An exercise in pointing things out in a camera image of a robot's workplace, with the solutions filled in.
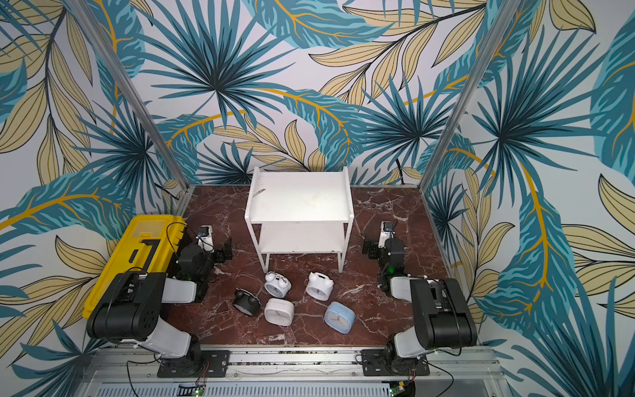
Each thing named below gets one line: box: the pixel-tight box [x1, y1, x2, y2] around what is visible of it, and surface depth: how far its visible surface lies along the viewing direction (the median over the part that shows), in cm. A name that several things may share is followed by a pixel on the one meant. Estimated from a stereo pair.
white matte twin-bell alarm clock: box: [305, 272, 335, 302], surface depth 83 cm
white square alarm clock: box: [263, 297, 295, 327], surface depth 79 cm
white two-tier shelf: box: [244, 166, 354, 274], surface depth 78 cm
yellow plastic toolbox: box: [82, 214, 187, 320], surface depth 81 cm
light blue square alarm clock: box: [324, 301, 357, 335], surface depth 78 cm
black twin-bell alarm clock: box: [233, 287, 263, 316], surface depth 80 cm
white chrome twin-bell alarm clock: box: [263, 271, 292, 299], surface depth 83 cm
